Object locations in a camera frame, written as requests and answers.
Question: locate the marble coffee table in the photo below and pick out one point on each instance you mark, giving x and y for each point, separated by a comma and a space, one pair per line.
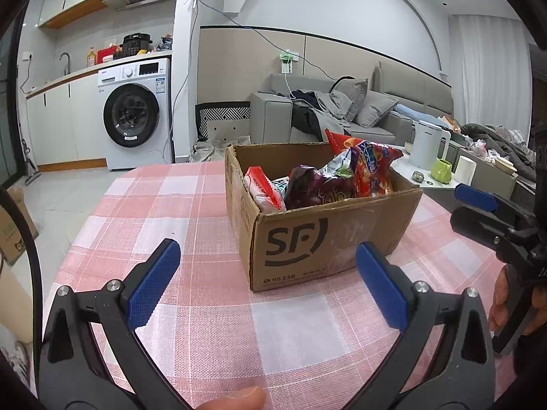
483, 183

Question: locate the large purple silver snack packet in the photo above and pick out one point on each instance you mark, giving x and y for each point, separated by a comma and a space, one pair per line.
316, 188

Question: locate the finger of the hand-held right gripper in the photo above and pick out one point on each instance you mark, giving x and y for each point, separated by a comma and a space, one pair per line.
474, 222
474, 194

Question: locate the white washing machine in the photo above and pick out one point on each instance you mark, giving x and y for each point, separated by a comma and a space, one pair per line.
141, 81

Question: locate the person's left hand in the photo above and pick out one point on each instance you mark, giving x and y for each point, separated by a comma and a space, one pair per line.
235, 399

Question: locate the light blue blanket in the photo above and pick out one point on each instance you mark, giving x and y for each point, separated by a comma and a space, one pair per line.
423, 113

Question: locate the green wall power adapter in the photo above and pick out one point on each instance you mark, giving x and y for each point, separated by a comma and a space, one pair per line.
287, 63

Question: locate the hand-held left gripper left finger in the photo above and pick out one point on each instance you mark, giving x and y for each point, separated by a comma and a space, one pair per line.
154, 282

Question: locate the small floor cardboard box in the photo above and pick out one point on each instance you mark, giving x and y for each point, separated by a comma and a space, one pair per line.
13, 226

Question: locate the white curtain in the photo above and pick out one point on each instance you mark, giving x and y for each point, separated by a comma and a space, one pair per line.
487, 72

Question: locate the white electric kettle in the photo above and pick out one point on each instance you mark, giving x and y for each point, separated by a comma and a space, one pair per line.
427, 145

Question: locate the green cup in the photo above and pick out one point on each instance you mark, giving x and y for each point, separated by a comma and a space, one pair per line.
441, 171

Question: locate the grey plastic bag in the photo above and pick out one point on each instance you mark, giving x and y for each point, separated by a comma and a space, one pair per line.
164, 44

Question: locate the person's right hand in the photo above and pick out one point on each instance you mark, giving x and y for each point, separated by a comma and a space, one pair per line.
500, 303

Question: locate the pink plaid tablecloth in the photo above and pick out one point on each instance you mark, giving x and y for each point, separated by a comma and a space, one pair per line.
192, 205

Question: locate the dark grey pillow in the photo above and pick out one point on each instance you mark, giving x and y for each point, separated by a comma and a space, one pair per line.
350, 98

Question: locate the grey jacket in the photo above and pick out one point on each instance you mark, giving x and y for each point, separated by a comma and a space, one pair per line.
331, 106

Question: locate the yellow bottle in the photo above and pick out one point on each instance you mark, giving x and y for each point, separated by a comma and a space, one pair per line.
91, 59

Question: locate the black garment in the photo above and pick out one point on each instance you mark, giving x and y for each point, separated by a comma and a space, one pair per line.
305, 115

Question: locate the red triangular chips packet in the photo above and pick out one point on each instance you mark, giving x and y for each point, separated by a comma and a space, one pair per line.
367, 166

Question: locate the brown cardboard box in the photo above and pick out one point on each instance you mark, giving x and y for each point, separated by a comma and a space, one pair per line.
363, 226

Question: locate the light grey pillow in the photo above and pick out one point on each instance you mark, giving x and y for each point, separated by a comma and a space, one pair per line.
376, 109

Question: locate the red box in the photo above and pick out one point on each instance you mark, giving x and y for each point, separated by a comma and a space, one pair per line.
109, 55

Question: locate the black pressure cooker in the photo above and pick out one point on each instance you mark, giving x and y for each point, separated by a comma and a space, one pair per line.
136, 45

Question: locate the metal kitchen faucet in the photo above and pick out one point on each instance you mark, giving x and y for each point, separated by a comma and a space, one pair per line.
66, 57

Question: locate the white paper roll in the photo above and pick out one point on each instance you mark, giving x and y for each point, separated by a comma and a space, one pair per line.
465, 170

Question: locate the person's right forearm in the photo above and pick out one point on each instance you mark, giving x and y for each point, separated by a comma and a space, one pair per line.
532, 371

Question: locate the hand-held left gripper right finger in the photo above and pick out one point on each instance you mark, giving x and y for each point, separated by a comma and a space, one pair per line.
382, 286

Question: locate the white lower kitchen cabinet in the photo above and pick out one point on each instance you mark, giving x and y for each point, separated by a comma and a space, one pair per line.
64, 124

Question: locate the white red snack packet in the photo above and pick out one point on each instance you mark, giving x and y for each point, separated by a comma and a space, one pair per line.
260, 188

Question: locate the dark glass door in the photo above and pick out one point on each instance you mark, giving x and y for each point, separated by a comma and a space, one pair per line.
10, 115

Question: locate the grey garment pile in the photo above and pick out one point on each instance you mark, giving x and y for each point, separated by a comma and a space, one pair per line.
495, 136

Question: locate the grey sofa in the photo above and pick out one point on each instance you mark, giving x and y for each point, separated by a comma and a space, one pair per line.
269, 115

